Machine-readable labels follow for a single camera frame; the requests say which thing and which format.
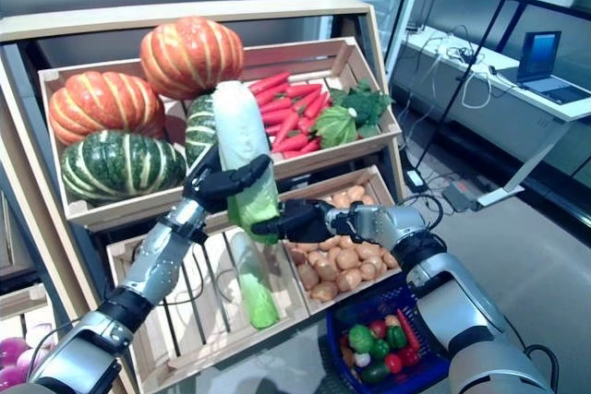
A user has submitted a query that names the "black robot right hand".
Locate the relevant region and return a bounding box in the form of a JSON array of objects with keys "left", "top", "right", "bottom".
[{"left": 251, "top": 198, "right": 332, "bottom": 244}]

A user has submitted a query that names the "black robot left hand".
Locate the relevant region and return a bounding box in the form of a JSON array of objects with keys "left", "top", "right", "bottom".
[{"left": 182, "top": 143, "right": 274, "bottom": 216}]

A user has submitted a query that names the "white green napa cabbage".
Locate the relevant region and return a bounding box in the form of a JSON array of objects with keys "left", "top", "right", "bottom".
[
  {"left": 229, "top": 230, "right": 281, "bottom": 330},
  {"left": 211, "top": 79, "right": 283, "bottom": 245}
]

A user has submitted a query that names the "blue plastic shopping basket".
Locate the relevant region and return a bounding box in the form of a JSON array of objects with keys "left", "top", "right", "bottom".
[{"left": 325, "top": 282, "right": 452, "bottom": 394}]

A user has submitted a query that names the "wooden potato crate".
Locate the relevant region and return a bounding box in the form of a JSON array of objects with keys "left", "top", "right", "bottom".
[{"left": 276, "top": 163, "right": 407, "bottom": 316}]

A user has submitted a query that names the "small green striped pumpkin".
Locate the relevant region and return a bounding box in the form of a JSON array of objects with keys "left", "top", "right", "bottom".
[{"left": 183, "top": 92, "right": 221, "bottom": 169}]

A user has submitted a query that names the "wooden carrot crate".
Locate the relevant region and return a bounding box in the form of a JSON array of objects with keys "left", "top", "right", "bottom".
[{"left": 242, "top": 36, "right": 403, "bottom": 178}]

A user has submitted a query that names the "orange plastic carrot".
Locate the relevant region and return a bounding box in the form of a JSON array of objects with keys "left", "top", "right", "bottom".
[
  {"left": 247, "top": 71, "right": 292, "bottom": 94},
  {"left": 395, "top": 308, "right": 422, "bottom": 352},
  {"left": 271, "top": 133, "right": 309, "bottom": 153},
  {"left": 285, "top": 83, "right": 323, "bottom": 99}
]

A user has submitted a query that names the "large green striped pumpkin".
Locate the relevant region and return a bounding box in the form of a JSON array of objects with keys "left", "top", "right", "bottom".
[{"left": 60, "top": 129, "right": 188, "bottom": 205}]

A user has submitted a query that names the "wooden pumpkin crate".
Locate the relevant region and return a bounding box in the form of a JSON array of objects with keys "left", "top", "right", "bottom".
[{"left": 37, "top": 61, "right": 232, "bottom": 232}]

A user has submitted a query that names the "round green cabbage head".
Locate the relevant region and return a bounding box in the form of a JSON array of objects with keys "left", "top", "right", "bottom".
[{"left": 314, "top": 105, "right": 360, "bottom": 149}]

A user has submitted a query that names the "orange striped pumpkin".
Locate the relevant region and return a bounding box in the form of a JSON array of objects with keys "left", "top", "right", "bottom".
[
  {"left": 48, "top": 70, "right": 166, "bottom": 147},
  {"left": 139, "top": 15, "right": 246, "bottom": 101}
]

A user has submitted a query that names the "dark green leafy bunch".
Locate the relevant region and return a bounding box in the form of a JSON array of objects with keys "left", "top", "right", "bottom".
[{"left": 330, "top": 78, "right": 393, "bottom": 139}]

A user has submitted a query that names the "wooden cabbage crate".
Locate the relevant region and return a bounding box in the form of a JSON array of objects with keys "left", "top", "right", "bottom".
[{"left": 105, "top": 222, "right": 310, "bottom": 384}]

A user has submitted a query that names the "small green pepper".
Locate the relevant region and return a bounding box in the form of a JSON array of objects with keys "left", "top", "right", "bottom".
[{"left": 368, "top": 339, "right": 392, "bottom": 361}]

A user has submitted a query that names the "grey floor box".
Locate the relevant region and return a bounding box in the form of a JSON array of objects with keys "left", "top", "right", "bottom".
[{"left": 442, "top": 184, "right": 479, "bottom": 210}]

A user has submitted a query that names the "dark green vegetable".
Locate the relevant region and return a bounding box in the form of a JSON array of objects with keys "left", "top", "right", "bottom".
[{"left": 359, "top": 361, "right": 390, "bottom": 385}]

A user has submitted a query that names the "black antenna router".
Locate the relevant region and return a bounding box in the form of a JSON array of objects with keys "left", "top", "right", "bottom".
[{"left": 405, "top": 0, "right": 438, "bottom": 35}]

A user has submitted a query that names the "white desk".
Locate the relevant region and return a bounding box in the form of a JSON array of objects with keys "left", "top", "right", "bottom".
[{"left": 401, "top": 31, "right": 591, "bottom": 209}]

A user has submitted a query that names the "black light stand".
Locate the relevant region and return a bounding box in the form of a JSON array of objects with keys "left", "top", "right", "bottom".
[{"left": 415, "top": 0, "right": 558, "bottom": 172}]

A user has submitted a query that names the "open grey laptop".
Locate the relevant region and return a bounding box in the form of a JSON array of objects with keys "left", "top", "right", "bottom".
[{"left": 515, "top": 30, "right": 591, "bottom": 105}]

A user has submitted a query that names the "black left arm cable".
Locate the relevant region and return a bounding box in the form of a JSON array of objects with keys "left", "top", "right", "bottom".
[{"left": 161, "top": 225, "right": 241, "bottom": 307}]

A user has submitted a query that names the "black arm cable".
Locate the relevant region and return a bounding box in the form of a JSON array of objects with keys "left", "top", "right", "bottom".
[
  {"left": 161, "top": 225, "right": 241, "bottom": 307},
  {"left": 399, "top": 194, "right": 445, "bottom": 234}
]

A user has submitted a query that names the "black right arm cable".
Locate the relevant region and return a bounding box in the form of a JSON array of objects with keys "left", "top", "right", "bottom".
[{"left": 399, "top": 194, "right": 445, "bottom": 234}]

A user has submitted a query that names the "wooden display shelf frame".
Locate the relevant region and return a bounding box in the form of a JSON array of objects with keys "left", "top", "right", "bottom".
[{"left": 0, "top": 0, "right": 407, "bottom": 394}]

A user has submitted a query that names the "white looped cable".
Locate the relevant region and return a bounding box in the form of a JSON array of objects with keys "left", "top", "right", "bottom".
[{"left": 461, "top": 73, "right": 491, "bottom": 109}]

